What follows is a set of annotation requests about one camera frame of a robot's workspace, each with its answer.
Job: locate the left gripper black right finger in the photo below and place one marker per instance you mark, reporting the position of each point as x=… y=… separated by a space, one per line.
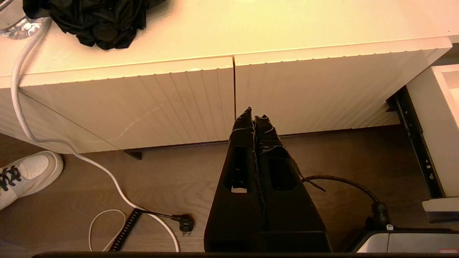
x=294 y=222

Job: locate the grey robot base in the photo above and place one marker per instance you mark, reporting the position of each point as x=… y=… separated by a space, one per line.
x=412 y=242

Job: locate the white low cabinet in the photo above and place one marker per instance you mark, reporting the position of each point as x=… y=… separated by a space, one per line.
x=251 y=28

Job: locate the white pull-out drawer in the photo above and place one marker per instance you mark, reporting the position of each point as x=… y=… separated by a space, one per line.
x=437 y=143

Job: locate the white ribbed cabinet front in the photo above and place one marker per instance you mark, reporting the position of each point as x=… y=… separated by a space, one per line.
x=322 y=89
x=161 y=104

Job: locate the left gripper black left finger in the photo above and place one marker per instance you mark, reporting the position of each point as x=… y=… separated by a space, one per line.
x=236 y=215

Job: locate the black cloth pile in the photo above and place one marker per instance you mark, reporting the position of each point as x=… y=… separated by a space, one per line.
x=100 y=21

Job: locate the white sneaker with dark laces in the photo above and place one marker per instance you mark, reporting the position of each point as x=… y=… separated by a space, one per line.
x=36 y=168

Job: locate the clear glass vessel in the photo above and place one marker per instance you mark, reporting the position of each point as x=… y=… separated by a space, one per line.
x=19 y=28

